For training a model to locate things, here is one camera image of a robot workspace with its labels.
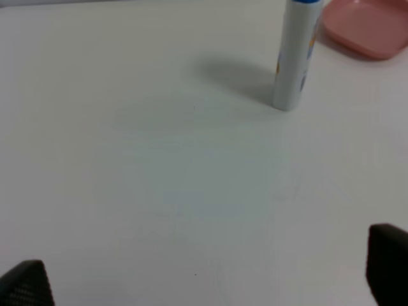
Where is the white shampoo bottle blue cap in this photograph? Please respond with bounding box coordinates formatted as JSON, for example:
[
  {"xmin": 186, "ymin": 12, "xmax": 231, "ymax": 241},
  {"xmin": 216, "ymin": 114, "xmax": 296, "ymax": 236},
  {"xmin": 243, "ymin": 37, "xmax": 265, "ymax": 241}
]
[{"xmin": 272, "ymin": 1, "xmax": 323, "ymax": 112}]

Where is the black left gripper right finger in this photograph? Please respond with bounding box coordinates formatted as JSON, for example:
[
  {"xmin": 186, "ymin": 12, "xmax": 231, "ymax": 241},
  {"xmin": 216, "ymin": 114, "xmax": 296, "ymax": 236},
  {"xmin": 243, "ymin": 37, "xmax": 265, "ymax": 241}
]
[{"xmin": 366, "ymin": 224, "xmax": 407, "ymax": 305}]

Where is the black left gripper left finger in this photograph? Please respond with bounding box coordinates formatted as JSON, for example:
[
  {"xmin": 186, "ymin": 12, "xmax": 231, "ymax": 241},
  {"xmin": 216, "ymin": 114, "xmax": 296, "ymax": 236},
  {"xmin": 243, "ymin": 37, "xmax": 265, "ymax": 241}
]
[{"xmin": 1, "ymin": 259, "xmax": 55, "ymax": 306}]

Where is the pink square plastic plate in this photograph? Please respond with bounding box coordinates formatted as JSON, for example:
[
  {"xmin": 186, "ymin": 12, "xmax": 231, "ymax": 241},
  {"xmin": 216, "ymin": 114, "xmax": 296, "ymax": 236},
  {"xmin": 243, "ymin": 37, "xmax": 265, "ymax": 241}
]
[{"xmin": 322, "ymin": 0, "xmax": 407, "ymax": 60}]

